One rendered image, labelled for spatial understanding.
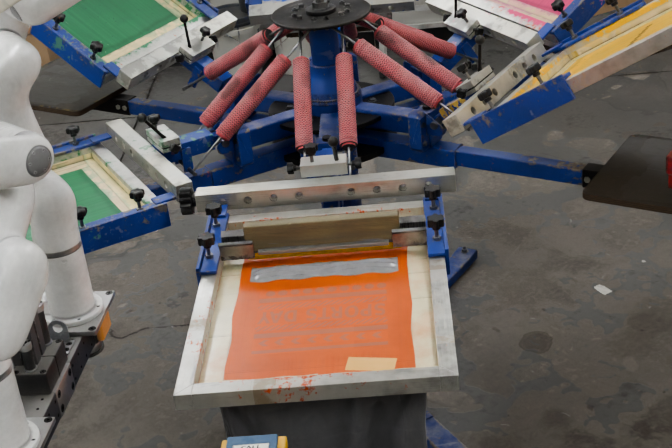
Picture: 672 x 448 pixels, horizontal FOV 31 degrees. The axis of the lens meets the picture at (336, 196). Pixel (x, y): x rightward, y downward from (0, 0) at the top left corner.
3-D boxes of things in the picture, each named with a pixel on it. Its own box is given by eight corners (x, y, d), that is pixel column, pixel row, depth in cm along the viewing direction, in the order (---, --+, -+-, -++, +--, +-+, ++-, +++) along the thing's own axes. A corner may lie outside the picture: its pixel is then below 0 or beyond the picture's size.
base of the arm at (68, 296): (21, 329, 252) (4, 264, 245) (40, 297, 263) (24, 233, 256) (94, 326, 250) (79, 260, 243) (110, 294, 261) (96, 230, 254)
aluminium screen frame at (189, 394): (459, 390, 249) (458, 375, 247) (175, 410, 252) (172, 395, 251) (438, 211, 319) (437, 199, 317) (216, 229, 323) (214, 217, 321)
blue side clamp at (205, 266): (220, 292, 296) (215, 267, 293) (199, 294, 296) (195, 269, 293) (232, 233, 323) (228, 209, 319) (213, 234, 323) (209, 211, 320)
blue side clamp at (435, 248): (450, 274, 292) (448, 249, 289) (429, 276, 293) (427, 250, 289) (443, 216, 319) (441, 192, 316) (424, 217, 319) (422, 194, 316)
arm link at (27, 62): (-30, 73, 220) (-61, 49, 235) (47, 240, 240) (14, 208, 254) (40, 39, 225) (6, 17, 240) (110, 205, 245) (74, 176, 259)
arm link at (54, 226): (46, 265, 243) (28, 192, 235) (22, 241, 253) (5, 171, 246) (91, 248, 247) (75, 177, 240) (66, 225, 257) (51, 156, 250)
